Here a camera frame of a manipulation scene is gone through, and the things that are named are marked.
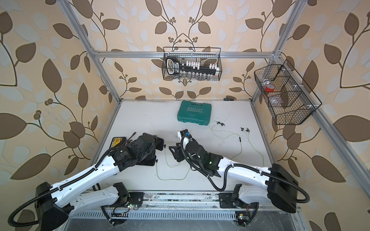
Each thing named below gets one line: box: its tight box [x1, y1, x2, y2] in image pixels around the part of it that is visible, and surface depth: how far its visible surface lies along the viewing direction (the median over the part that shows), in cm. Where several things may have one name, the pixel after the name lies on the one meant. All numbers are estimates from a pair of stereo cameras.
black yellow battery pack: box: [109, 136, 127, 149], surface depth 96 cm
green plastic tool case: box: [177, 100, 212, 126], surface depth 110 cm
